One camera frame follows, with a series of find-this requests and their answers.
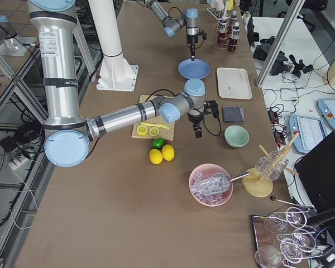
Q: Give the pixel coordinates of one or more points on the cream rabbit tray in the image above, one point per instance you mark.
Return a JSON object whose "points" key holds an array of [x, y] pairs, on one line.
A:
{"points": [[233, 83]]}

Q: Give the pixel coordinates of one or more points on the grey folded cloth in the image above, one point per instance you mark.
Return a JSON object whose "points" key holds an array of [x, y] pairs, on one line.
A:
{"points": [[233, 114]]}

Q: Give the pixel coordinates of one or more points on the green lime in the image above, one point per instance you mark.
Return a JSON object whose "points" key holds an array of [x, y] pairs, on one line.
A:
{"points": [[158, 143]]}

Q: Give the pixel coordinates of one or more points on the blue round plate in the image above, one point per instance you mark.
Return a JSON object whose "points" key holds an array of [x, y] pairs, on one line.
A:
{"points": [[193, 69]]}

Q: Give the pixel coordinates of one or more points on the upper whole lemon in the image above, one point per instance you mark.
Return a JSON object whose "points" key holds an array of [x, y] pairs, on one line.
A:
{"points": [[168, 152]]}

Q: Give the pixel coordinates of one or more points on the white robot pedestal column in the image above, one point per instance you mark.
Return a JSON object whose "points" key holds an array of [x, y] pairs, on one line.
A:
{"points": [[106, 25]]}

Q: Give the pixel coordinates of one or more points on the wooden cup stand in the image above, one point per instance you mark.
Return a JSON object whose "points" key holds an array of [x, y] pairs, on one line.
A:
{"points": [[258, 186]]}

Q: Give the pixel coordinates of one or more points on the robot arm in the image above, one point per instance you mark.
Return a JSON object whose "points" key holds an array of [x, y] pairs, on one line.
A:
{"points": [[68, 134], [187, 19]]}

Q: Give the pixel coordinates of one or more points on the pink ice bowl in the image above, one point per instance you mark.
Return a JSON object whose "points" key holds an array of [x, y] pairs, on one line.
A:
{"points": [[200, 173]]}

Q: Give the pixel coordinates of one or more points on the upper lemon slice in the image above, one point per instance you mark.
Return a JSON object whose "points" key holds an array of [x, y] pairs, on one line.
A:
{"points": [[154, 131]]}

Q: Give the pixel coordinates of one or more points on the tea bottle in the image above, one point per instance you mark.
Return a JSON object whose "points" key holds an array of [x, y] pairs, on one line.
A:
{"points": [[234, 37], [221, 33], [234, 16]]}

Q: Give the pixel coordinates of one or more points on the back left tea bottle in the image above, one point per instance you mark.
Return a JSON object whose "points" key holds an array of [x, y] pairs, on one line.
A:
{"points": [[234, 16]]}

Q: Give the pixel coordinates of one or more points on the black laptop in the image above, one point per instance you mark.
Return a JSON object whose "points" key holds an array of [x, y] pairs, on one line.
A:
{"points": [[317, 173]]}

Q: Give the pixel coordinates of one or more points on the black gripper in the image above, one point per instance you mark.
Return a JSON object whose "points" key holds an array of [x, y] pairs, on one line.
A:
{"points": [[192, 39], [195, 118]]}

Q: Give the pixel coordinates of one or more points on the wine glass rack tray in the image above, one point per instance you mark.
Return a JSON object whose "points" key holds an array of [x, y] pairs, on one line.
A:
{"points": [[286, 239]]}

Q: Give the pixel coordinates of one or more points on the yellow plastic knife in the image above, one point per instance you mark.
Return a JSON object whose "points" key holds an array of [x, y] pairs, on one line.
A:
{"points": [[158, 125]]}

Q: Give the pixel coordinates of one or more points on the wooden cutting board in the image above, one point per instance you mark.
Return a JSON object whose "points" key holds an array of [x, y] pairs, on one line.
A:
{"points": [[164, 133]]}

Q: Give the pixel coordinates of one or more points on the steel ice scoop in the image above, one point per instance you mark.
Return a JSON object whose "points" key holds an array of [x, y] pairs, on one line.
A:
{"points": [[219, 183]]}

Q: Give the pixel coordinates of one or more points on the glass mug on stand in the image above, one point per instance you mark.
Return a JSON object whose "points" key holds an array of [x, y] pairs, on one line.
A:
{"points": [[269, 168]]}

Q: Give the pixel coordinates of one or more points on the lower lemon half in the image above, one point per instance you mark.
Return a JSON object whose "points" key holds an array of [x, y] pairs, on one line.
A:
{"points": [[141, 130]]}

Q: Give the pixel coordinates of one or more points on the blue teach pendant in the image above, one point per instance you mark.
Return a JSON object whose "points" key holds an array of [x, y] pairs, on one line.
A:
{"points": [[311, 132]]}

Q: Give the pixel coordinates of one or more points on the copper wire bottle rack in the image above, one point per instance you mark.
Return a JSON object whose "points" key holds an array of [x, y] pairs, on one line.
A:
{"points": [[229, 29]]}

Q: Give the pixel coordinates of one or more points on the lower whole lemon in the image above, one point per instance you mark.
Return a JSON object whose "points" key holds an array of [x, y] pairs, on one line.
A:
{"points": [[155, 156]]}

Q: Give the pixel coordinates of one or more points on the whole lemon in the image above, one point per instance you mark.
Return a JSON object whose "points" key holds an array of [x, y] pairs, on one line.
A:
{"points": [[155, 156], [168, 152]]}

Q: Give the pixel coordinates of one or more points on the back right tea bottle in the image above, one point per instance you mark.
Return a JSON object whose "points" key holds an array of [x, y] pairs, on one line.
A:
{"points": [[221, 33]]}

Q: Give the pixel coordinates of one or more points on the front tea bottle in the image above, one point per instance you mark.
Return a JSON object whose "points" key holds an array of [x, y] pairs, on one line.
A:
{"points": [[234, 37]]}

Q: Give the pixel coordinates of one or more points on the mint green bowl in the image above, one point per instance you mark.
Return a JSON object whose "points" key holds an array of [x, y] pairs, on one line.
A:
{"points": [[236, 136]]}

